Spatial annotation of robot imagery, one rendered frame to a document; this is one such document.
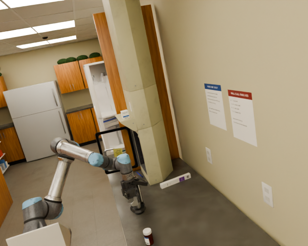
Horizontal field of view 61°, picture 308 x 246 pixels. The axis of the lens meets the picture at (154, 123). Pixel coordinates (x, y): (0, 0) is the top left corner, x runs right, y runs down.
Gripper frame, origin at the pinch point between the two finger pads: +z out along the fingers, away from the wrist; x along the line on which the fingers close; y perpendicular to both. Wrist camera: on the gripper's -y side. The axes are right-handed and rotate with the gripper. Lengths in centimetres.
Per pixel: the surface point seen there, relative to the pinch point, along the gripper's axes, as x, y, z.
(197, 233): 36.7, -16.3, 10.2
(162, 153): -34, -44, -12
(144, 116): -31, -34, -47
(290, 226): 77, -41, -2
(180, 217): 18.7, -18.0, 10.1
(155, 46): -59, -72, -97
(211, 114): 16, -57, -45
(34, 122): -547, 2, 7
